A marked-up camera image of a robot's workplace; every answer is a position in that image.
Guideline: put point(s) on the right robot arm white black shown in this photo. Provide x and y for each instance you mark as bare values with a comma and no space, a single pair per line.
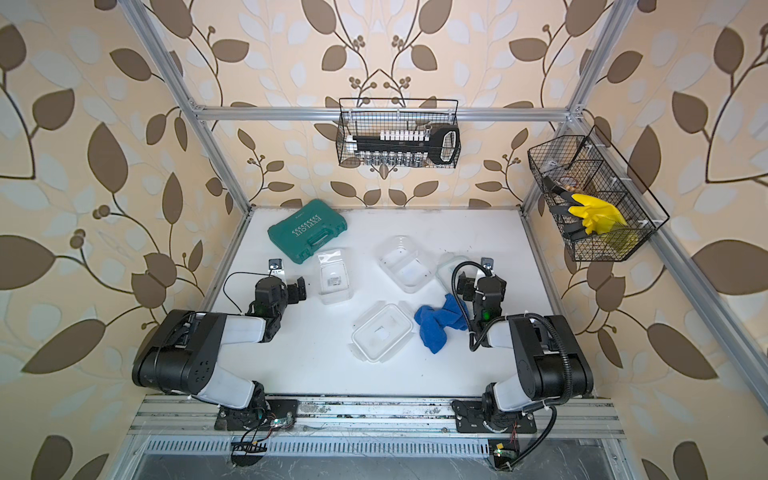
549,366

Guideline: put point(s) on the small clear lunch box lid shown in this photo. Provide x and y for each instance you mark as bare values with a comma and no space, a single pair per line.
382,331

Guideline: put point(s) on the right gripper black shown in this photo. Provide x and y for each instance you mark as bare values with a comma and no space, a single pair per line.
468,285

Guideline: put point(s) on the blue cleaning cloth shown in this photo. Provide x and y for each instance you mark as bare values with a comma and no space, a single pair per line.
432,322

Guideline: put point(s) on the side black wire basket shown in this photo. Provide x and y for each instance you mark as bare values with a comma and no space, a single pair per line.
582,164

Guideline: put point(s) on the small clear lunch box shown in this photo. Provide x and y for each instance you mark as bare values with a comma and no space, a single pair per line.
334,277

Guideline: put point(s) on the back black wire basket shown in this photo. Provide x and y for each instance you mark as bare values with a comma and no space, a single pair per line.
368,115

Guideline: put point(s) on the lunch box lid teal seal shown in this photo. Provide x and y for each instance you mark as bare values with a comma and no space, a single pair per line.
446,265

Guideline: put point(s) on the clear lunch box teal seal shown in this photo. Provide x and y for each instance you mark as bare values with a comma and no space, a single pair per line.
406,263

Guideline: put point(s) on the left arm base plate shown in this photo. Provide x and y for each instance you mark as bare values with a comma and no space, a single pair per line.
269,414

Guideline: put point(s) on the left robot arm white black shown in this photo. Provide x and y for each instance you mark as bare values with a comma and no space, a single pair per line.
181,356

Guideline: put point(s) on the aluminium front rail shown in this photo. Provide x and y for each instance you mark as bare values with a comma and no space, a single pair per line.
368,416

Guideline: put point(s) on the black pliers in basket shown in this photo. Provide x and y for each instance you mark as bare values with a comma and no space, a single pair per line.
567,211

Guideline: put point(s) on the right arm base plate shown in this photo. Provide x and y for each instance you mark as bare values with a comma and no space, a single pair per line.
480,417

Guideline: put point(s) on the black socket set holder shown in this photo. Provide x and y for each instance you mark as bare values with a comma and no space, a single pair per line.
438,144

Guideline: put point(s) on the green plastic tool case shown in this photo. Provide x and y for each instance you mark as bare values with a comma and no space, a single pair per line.
304,233

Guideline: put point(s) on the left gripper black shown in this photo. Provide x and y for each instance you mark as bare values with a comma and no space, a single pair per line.
290,292

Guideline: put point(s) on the yellow rubber glove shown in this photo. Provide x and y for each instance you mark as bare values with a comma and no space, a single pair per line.
597,216

